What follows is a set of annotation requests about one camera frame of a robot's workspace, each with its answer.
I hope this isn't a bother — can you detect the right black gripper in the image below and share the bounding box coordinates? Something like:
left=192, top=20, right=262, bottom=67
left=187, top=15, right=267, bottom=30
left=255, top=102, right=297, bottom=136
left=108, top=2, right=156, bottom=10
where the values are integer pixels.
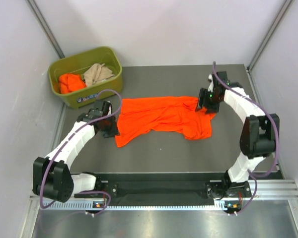
left=195, top=88, right=223, bottom=115

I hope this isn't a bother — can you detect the orange t-shirt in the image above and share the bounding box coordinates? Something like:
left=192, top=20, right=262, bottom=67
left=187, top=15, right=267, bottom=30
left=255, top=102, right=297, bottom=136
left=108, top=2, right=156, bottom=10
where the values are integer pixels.
left=115, top=96, right=215, bottom=147

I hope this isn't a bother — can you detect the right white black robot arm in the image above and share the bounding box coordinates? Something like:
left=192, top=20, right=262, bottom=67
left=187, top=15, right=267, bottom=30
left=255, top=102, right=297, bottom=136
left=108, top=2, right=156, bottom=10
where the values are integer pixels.
left=196, top=83, right=276, bottom=196

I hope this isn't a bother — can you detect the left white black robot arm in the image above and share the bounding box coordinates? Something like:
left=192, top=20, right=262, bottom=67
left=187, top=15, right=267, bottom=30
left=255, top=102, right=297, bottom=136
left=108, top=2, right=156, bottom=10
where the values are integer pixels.
left=33, top=114, right=119, bottom=209

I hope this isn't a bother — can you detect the beige shirt in bin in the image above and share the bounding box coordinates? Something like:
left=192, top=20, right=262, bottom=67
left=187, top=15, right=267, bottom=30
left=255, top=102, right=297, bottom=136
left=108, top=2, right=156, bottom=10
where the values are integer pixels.
left=83, top=63, right=115, bottom=87

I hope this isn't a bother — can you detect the orange shirt in bin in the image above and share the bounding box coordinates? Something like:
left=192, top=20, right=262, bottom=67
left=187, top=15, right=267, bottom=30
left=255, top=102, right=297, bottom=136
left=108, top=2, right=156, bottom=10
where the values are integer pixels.
left=59, top=73, right=86, bottom=94

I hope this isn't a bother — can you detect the olive green plastic bin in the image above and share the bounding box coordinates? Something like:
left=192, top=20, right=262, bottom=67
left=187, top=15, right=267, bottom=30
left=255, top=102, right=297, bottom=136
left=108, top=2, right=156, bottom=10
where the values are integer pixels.
left=48, top=46, right=123, bottom=109

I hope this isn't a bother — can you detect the black centre mounting plate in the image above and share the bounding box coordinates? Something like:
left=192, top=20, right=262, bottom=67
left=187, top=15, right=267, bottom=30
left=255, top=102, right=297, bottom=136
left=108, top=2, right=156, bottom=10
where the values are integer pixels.
left=110, top=181, right=214, bottom=206

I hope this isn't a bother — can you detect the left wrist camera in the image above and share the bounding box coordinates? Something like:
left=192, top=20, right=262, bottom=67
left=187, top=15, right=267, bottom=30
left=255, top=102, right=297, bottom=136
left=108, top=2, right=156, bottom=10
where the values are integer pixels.
left=93, top=100, right=112, bottom=117

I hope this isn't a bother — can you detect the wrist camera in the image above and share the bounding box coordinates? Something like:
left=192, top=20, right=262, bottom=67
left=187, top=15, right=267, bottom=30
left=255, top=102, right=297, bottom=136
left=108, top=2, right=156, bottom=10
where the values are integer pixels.
left=93, top=100, right=112, bottom=117
left=208, top=71, right=229, bottom=91

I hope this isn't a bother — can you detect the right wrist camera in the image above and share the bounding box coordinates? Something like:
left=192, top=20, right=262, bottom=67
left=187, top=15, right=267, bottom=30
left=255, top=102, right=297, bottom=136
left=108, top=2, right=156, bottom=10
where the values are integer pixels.
left=208, top=71, right=229, bottom=91

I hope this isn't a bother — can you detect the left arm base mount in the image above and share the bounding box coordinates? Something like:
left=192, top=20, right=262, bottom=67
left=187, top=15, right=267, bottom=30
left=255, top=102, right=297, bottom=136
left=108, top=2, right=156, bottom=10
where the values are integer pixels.
left=72, top=173, right=107, bottom=198

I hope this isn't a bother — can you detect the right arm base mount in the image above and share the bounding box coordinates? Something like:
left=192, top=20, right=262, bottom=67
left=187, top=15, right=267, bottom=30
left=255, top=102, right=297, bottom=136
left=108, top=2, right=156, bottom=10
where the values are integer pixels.
left=206, top=180, right=252, bottom=200

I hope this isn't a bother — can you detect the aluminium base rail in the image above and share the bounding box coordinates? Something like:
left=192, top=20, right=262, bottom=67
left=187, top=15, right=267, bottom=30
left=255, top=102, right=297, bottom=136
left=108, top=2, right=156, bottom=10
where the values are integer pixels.
left=38, top=180, right=298, bottom=215

